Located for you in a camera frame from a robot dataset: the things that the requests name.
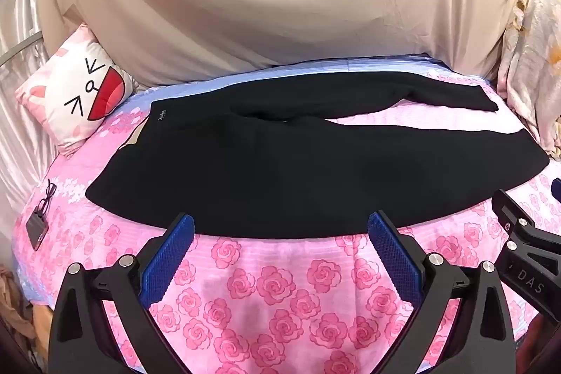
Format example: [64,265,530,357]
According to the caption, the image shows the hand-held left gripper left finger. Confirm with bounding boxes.
[48,214,196,374]

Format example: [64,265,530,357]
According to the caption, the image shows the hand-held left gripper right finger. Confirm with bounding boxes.
[367,211,516,374]

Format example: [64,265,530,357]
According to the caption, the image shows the black pants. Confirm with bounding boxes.
[86,69,550,240]

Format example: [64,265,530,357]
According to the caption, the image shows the pink rose print bed sheet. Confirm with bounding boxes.
[12,55,561,374]

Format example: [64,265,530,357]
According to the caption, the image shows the cream floral quilt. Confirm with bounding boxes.
[496,0,561,161]

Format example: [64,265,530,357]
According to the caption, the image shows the brown crumpled cloth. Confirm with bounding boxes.
[0,264,36,357]

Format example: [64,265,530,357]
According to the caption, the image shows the cartoon face pillow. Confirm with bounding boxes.
[15,23,137,156]

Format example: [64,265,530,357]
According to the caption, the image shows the silver satin curtain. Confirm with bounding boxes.
[0,0,66,221]

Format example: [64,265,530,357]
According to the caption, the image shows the badge holder with black lanyard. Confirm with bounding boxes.
[25,178,59,249]

